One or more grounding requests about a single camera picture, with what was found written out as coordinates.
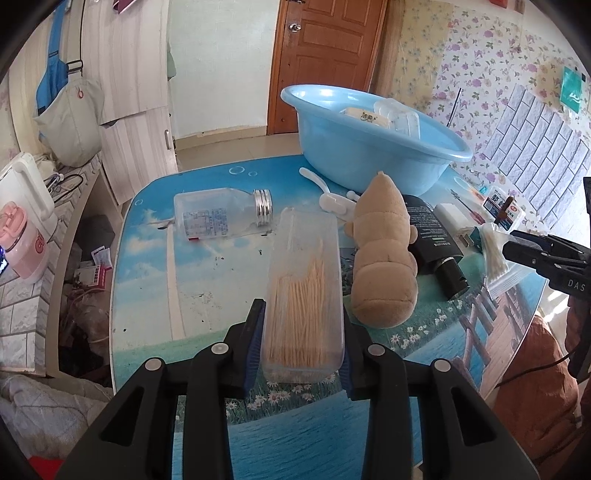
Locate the black cable coil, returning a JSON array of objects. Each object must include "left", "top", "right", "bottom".
[{"left": 45, "top": 172, "right": 85, "bottom": 205}]

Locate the black flat bottle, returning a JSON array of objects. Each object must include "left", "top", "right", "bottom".
[{"left": 401, "top": 194, "right": 472, "bottom": 300}]

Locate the pink water bottle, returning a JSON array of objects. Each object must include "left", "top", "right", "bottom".
[{"left": 0, "top": 200, "right": 49, "bottom": 281}]

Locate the brown wooden door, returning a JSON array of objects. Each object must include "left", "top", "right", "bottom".
[{"left": 267, "top": 0, "right": 389, "bottom": 136}]

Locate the beige plush toy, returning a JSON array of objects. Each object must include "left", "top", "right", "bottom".
[{"left": 344, "top": 171, "right": 420, "bottom": 329}]

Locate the clear toothpick box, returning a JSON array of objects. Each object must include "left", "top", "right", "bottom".
[{"left": 260, "top": 207, "right": 346, "bottom": 385}]

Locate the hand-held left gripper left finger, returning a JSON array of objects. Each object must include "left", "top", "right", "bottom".
[{"left": 55, "top": 298, "right": 267, "bottom": 480}]

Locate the white packet with brown band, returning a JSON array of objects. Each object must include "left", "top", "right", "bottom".
[{"left": 485, "top": 187, "right": 525, "bottom": 232}]

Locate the white plastic utensil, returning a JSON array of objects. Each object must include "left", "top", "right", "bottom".
[{"left": 299, "top": 167, "right": 361, "bottom": 214}]

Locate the white electric kettle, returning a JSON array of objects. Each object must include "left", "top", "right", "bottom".
[{"left": 0, "top": 152, "right": 58, "bottom": 241}]

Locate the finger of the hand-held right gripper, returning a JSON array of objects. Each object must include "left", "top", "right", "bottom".
[
  {"left": 502, "top": 240, "right": 570, "bottom": 280},
  {"left": 510, "top": 229, "right": 570, "bottom": 257}
]

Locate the light blue plastic basin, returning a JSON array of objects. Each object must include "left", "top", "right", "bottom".
[{"left": 280, "top": 84, "right": 474, "bottom": 197}]

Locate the blue hanging strap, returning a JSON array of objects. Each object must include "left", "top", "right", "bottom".
[{"left": 36, "top": 0, "right": 84, "bottom": 116}]

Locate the red packet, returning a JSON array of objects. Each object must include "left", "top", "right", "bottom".
[{"left": 74, "top": 265, "right": 112, "bottom": 289}]

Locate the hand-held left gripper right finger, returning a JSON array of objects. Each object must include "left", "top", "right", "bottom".
[{"left": 341, "top": 307, "right": 541, "bottom": 480}]

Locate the white charger adapter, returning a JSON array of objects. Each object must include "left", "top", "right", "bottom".
[{"left": 434, "top": 203, "right": 478, "bottom": 252}]

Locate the grey blanket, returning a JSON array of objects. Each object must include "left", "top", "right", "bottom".
[{"left": 0, "top": 369, "right": 116, "bottom": 462}]

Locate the white soap box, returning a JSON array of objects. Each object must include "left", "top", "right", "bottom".
[{"left": 341, "top": 106, "right": 393, "bottom": 131}]

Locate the cotton swab zip bag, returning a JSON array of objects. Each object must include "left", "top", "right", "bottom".
[{"left": 475, "top": 224, "right": 536, "bottom": 301}]

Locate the clear plastic box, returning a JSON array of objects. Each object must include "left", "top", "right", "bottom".
[{"left": 374, "top": 98, "right": 422, "bottom": 138}]

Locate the green and white wall bag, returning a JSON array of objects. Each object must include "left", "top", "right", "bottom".
[{"left": 556, "top": 65, "right": 589, "bottom": 114}]

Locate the clear plastic bag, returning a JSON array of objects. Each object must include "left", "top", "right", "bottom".
[{"left": 60, "top": 286, "right": 112, "bottom": 370}]

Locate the small red screwdriver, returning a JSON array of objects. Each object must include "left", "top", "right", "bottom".
[{"left": 450, "top": 188, "right": 483, "bottom": 222}]

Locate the grey fabric bag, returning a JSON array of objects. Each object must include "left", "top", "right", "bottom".
[{"left": 33, "top": 78, "right": 105, "bottom": 168}]

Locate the clear bottle with metal cap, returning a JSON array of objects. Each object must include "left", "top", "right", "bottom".
[{"left": 173, "top": 187, "right": 274, "bottom": 243}]

